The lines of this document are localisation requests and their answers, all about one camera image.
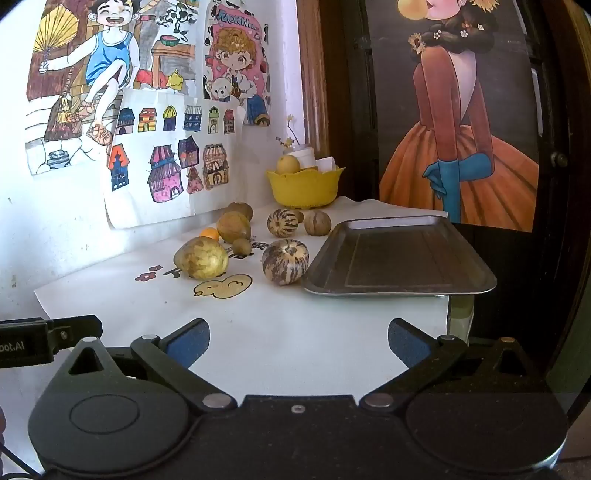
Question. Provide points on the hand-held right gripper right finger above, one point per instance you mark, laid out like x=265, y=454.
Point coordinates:
x=406, y=344

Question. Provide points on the kiwi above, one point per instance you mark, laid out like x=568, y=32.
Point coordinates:
x=241, y=246

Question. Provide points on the white vase with flower sprig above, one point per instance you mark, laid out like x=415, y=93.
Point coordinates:
x=302, y=154

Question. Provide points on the child with teddy drawing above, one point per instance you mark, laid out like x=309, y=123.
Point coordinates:
x=235, y=64

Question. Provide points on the round brown fruit pale top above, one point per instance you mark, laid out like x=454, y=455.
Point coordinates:
x=241, y=210

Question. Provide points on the yellow bowl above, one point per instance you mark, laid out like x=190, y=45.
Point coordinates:
x=304, y=187

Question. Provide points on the large striped melon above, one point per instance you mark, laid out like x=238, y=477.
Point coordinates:
x=285, y=262

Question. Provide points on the metal tray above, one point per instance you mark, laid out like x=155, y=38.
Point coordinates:
x=397, y=258

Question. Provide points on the brown wooden door frame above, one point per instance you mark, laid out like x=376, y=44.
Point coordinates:
x=311, y=78

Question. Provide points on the dark door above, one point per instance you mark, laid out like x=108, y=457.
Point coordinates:
x=355, y=92

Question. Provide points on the oval brown fruit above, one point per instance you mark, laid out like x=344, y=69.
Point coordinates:
x=233, y=226

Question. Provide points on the yellow pear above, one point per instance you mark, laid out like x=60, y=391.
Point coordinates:
x=288, y=165

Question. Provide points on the orange dress figure poster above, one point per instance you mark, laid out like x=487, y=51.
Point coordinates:
x=461, y=138

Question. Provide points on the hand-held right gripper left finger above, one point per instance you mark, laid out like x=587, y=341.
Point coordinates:
x=189, y=344

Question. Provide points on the white paper cup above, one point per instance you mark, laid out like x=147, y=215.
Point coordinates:
x=327, y=164

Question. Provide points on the child with fan drawing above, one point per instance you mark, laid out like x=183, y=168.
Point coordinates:
x=97, y=69

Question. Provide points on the small striped melon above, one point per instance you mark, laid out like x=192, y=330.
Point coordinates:
x=282, y=223

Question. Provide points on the colourful houses drawing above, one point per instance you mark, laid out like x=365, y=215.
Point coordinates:
x=157, y=152

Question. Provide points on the tiny brown fruit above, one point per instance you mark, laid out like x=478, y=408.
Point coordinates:
x=299, y=216

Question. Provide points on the orange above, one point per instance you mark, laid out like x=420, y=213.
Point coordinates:
x=211, y=233

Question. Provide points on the round brown fruit with seam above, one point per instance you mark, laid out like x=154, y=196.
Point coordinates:
x=317, y=223

